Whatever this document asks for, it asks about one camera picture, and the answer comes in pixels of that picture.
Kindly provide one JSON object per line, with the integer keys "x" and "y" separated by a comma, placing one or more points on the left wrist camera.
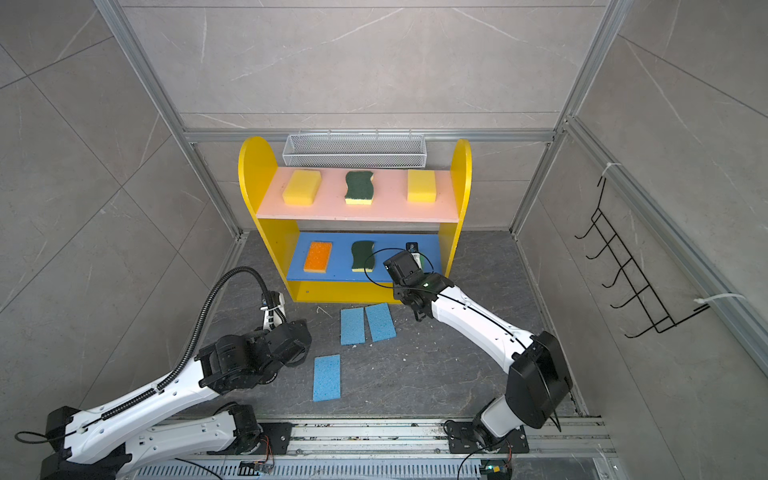
{"x": 273, "y": 309}

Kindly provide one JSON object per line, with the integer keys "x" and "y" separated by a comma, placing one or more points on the white wire mesh basket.
{"x": 339, "y": 150}

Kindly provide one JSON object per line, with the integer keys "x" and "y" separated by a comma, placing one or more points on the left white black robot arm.
{"x": 131, "y": 432}

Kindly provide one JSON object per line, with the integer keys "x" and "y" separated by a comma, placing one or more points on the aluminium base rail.
{"x": 576, "y": 448}

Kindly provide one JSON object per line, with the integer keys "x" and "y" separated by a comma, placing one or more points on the yellow pink blue shelf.
{"x": 390, "y": 222}

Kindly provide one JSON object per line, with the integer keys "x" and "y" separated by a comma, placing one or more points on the yellow sponge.
{"x": 302, "y": 188}
{"x": 421, "y": 186}

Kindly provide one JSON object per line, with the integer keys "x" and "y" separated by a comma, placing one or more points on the orange sponge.
{"x": 318, "y": 257}

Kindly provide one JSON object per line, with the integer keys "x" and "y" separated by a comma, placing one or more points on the blue sponge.
{"x": 327, "y": 378}
{"x": 380, "y": 322}
{"x": 352, "y": 326}

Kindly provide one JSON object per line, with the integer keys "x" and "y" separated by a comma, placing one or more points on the dark green sponge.
{"x": 363, "y": 257}
{"x": 360, "y": 188}

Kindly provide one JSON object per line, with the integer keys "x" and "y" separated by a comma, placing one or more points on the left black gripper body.
{"x": 271, "y": 379}

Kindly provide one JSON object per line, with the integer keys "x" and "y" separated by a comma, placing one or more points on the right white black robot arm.
{"x": 538, "y": 377}

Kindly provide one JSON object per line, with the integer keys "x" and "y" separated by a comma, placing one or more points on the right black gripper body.
{"x": 399, "y": 294}

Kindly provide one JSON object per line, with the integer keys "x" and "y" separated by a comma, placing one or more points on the black wire hook rack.
{"x": 629, "y": 272}

